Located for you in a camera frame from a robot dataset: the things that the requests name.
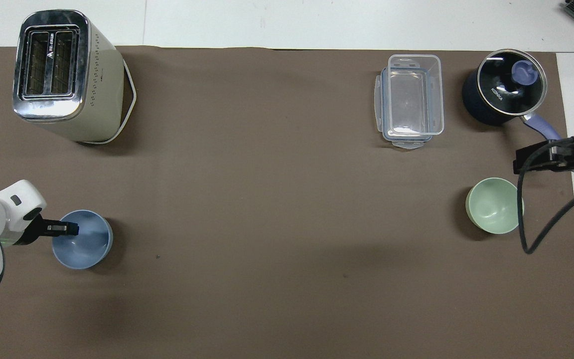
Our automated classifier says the black cable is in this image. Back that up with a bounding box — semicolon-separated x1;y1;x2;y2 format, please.
517;138;574;255

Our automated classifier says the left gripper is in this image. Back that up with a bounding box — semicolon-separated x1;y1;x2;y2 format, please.
17;213;51;246

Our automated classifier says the green bowl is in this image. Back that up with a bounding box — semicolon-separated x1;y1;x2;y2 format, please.
465;178;525;234

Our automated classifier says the dark blue pot purple handle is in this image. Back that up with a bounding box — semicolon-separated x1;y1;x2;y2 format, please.
462;48;563;142

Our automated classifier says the blue bowl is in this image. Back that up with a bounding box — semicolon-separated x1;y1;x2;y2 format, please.
51;210;114;270

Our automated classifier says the glass pot lid purple knob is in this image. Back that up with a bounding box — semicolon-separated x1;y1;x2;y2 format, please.
477;48;549;118

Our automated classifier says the clear plastic container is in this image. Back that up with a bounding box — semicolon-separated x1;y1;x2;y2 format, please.
382;54;445;138

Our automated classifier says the clear container lid blue seal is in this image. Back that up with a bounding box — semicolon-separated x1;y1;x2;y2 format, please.
374;67;435;150

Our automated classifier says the white toaster cord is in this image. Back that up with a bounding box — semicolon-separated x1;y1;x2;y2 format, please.
77;59;138;146

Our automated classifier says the cream and chrome toaster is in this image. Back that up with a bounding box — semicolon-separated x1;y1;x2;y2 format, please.
12;9;126;144

